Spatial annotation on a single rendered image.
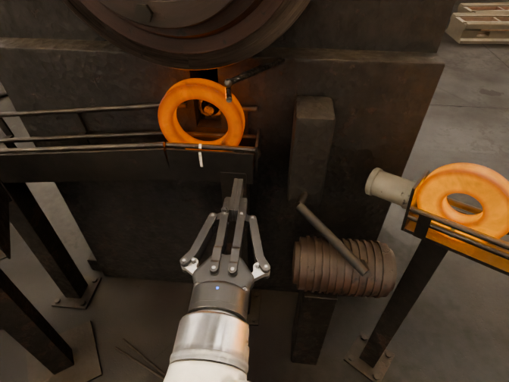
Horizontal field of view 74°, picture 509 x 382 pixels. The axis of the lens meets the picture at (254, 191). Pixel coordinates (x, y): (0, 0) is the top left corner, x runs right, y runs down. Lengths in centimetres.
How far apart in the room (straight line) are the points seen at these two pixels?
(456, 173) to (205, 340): 48
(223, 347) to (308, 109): 47
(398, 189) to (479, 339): 84
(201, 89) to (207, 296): 41
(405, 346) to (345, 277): 59
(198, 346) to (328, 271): 43
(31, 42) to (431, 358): 141
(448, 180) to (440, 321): 82
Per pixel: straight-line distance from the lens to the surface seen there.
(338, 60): 73
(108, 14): 65
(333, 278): 77
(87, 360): 131
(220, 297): 43
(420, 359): 132
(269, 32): 61
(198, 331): 41
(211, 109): 81
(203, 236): 50
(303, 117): 67
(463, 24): 397
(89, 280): 147
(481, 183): 66
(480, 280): 160
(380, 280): 79
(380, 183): 72
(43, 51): 89
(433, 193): 69
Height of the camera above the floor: 113
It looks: 43 degrees down
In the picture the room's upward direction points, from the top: straight up
